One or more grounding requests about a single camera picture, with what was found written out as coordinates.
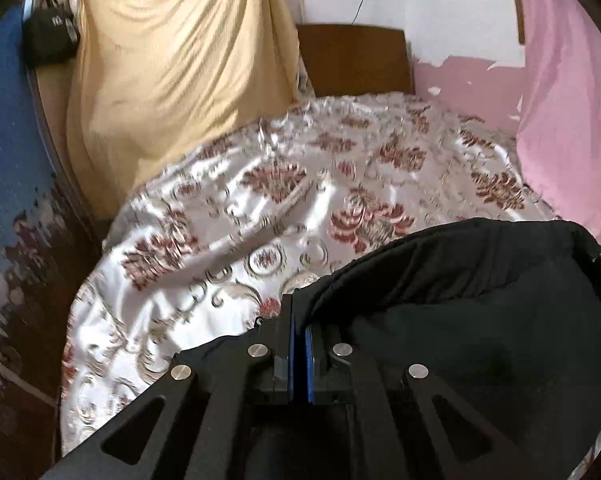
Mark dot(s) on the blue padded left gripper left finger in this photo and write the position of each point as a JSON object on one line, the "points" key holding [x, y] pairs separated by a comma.
{"points": [[185, 425]]}

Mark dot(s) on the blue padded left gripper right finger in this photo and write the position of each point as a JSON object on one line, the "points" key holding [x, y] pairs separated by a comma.
{"points": [[406, 423]]}

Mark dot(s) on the black padded jacket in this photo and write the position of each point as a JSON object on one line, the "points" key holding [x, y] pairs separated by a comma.
{"points": [[508, 315]]}

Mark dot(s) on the pink curtain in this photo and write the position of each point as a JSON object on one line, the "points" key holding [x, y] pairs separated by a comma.
{"points": [[559, 136]]}

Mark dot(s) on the floral satin bedspread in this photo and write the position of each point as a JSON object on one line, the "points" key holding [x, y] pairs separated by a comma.
{"points": [[211, 246]]}

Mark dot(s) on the blue fabric wardrobe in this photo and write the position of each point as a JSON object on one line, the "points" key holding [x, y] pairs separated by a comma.
{"points": [[45, 254]]}

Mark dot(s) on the wooden headboard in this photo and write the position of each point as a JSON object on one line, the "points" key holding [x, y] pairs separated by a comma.
{"points": [[352, 60]]}

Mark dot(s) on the yellow hanging sheet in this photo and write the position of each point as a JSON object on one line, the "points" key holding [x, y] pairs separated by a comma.
{"points": [[155, 78]]}

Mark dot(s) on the black hanging bag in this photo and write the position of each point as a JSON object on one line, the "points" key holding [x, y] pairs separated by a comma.
{"points": [[50, 35]]}

